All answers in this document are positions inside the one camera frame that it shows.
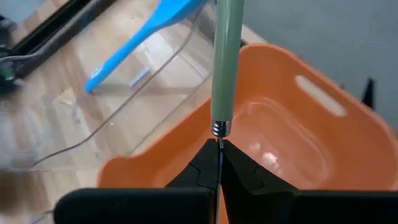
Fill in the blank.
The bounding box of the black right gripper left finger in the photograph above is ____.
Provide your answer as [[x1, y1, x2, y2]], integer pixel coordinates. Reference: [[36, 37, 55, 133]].
[[53, 138, 220, 224]]

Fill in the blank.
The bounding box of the light blue spatula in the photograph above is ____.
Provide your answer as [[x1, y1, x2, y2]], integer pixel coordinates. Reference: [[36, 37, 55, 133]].
[[83, 0, 210, 94]]

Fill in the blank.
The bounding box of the black aluminium table frame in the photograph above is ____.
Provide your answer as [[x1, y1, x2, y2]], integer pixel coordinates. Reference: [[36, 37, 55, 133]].
[[9, 0, 118, 78]]

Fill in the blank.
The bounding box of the orange plastic bin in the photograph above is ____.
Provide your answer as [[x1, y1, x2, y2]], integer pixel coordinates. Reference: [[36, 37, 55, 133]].
[[96, 43, 398, 224]]

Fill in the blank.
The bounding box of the black table clamp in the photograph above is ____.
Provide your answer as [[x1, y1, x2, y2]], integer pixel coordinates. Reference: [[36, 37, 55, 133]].
[[361, 77, 376, 110]]

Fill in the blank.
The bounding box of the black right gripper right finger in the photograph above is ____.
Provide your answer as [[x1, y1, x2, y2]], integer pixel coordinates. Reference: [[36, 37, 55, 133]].
[[220, 139, 398, 224]]

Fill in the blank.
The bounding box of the clear plastic bin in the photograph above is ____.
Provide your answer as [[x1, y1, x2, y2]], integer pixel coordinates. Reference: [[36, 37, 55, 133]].
[[0, 0, 218, 175]]

